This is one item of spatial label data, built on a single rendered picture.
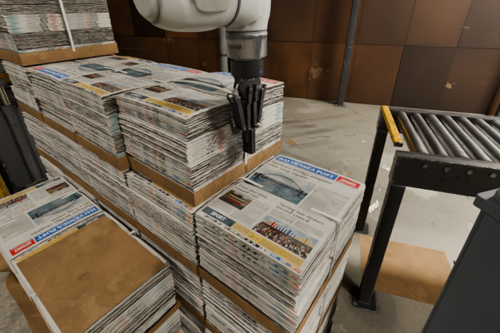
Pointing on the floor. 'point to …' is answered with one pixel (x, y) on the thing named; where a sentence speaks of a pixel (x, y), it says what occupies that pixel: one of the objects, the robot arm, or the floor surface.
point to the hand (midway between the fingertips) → (248, 140)
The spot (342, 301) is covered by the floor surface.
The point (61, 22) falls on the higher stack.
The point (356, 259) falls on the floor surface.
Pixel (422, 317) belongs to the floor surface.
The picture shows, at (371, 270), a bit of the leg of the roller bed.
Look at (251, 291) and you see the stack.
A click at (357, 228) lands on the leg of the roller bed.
